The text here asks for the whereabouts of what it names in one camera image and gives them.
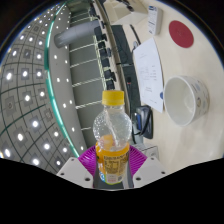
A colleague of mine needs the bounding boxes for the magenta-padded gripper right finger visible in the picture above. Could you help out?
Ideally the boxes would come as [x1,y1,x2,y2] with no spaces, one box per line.
[124,145,167,190]

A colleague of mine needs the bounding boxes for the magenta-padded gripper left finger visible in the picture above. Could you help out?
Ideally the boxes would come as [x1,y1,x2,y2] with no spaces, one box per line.
[56,145,101,190]

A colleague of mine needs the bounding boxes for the yellow-capped orange drink bottle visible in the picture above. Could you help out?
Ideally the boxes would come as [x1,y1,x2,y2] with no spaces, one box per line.
[92,89,133,186]

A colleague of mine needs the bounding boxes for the large white carton box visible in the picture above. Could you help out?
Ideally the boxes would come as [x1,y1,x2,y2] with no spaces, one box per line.
[134,143,160,160]

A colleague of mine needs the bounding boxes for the group of ceiling lights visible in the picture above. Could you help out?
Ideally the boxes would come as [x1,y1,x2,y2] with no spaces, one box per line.
[0,4,86,168]

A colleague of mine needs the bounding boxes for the white patterned cup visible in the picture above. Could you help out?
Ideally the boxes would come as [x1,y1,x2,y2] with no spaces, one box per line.
[163,75,211,127]

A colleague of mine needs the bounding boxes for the row of black office chairs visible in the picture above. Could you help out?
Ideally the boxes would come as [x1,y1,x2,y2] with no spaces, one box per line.
[88,3,118,91]

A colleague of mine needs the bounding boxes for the white printed paper sheet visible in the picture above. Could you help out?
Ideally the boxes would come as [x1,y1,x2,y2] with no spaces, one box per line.
[132,37,165,114]

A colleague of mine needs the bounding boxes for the long curved conference desk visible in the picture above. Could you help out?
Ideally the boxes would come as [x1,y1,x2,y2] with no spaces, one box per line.
[109,23,143,113]

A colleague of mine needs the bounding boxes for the flat round red coaster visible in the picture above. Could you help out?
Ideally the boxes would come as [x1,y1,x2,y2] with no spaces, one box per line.
[168,19,195,49]

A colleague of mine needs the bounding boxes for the small white pack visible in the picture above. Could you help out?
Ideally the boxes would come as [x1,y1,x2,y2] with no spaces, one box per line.
[147,4,164,36]

